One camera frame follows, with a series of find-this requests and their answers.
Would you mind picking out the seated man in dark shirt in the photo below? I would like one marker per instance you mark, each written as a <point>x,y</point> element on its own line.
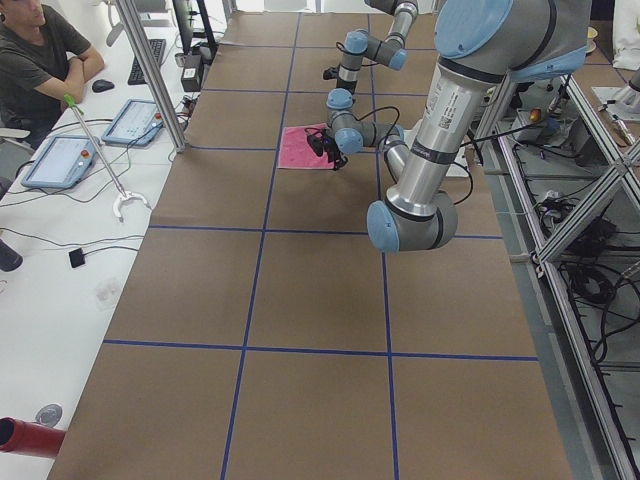
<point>43,59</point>

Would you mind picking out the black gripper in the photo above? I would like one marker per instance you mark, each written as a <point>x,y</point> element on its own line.
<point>334,154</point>

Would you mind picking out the silver reacher grabber tool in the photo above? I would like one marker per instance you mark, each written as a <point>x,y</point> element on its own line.
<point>123,195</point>

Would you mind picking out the red cylinder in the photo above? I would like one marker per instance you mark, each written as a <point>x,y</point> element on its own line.
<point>30,439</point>

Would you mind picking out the blue teach pendant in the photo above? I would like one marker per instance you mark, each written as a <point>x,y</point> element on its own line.
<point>136,125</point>
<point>61,163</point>

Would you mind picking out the far blue teach pendant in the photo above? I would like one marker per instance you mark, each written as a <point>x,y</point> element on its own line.
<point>136,125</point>

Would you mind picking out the aluminium side frame rail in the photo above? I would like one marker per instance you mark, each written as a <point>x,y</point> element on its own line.
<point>567,171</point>

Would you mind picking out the small black square device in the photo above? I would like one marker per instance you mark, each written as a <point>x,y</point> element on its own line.
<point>77,258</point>

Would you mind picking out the round silver desk grommet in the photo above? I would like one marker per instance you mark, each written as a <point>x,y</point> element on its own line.
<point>49,415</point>

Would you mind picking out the black box on desk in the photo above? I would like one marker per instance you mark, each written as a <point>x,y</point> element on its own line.
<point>192,73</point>

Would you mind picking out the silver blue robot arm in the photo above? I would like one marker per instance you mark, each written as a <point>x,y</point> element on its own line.
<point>393,54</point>
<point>479,44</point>

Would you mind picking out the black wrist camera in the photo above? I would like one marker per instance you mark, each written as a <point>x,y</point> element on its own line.
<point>330,74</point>
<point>317,140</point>

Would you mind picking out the aluminium frame post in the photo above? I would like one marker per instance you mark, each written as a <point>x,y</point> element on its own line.
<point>134,29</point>

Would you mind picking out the black computer mouse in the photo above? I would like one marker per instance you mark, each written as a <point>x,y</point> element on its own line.
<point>101,85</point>

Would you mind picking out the pink and grey towel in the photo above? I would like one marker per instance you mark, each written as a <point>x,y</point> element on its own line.
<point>296,153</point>

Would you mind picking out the near blue teach pendant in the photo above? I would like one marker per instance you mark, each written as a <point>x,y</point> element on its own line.
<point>61,163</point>

